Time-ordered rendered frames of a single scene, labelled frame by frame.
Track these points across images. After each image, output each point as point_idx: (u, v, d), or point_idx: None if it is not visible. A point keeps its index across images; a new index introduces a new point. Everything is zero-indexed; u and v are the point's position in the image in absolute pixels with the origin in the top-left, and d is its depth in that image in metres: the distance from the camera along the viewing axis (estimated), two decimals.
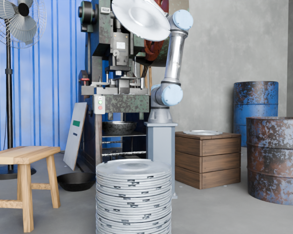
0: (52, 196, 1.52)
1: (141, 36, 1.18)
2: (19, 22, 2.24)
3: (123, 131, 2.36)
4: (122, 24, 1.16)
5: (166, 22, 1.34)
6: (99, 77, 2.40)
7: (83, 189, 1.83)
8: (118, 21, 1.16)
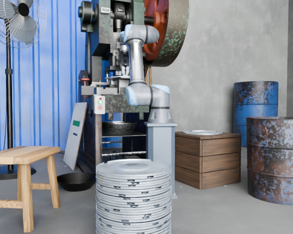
0: (52, 196, 1.52)
1: (109, 79, 2.43)
2: (19, 22, 2.24)
3: (123, 131, 2.36)
4: None
5: (115, 77, 2.22)
6: (99, 77, 2.40)
7: (83, 189, 1.83)
8: None
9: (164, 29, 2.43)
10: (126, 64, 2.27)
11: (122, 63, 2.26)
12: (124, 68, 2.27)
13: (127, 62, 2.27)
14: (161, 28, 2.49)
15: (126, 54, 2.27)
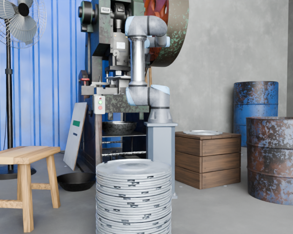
0: (52, 196, 1.52)
1: None
2: (19, 22, 2.24)
3: (123, 131, 2.36)
4: None
5: None
6: (99, 77, 2.40)
7: (83, 189, 1.83)
8: None
9: None
10: None
11: None
12: None
13: None
14: (154, 36, 2.63)
15: None
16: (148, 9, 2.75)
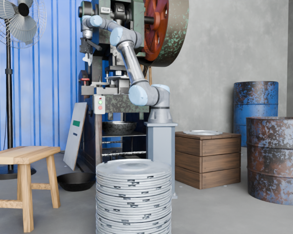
0: (52, 196, 1.52)
1: None
2: (19, 22, 2.24)
3: (123, 131, 2.36)
4: (116, 76, 2.21)
5: None
6: (99, 77, 2.40)
7: (83, 189, 1.83)
8: (114, 76, 2.22)
9: None
10: (91, 51, 2.14)
11: (90, 50, 2.11)
12: (90, 56, 2.13)
13: (91, 50, 2.14)
14: None
15: (90, 40, 2.13)
16: None
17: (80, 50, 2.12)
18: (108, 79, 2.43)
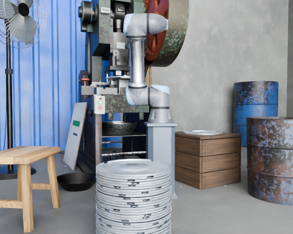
0: (52, 196, 1.52)
1: None
2: (19, 22, 2.24)
3: (123, 131, 2.36)
4: None
5: (109, 79, 2.42)
6: (99, 77, 2.40)
7: (83, 189, 1.83)
8: None
9: (149, 12, 2.73)
10: None
11: None
12: None
13: None
14: None
15: None
16: (167, 2, 2.37)
17: None
18: (116, 76, 2.21)
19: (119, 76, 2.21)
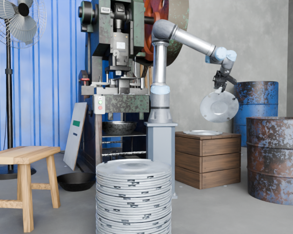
0: (52, 196, 1.52)
1: (235, 98, 2.10)
2: (19, 22, 2.24)
3: (123, 131, 2.36)
4: (226, 91, 2.07)
5: (223, 121, 2.23)
6: (99, 77, 2.40)
7: (83, 189, 1.83)
8: (223, 91, 2.07)
9: (165, 8, 2.40)
10: None
11: (225, 85, 2.00)
12: None
13: None
14: (162, 14, 2.46)
15: None
16: (154, 48, 2.64)
17: (215, 84, 1.99)
18: (199, 107, 2.18)
19: (200, 104, 2.16)
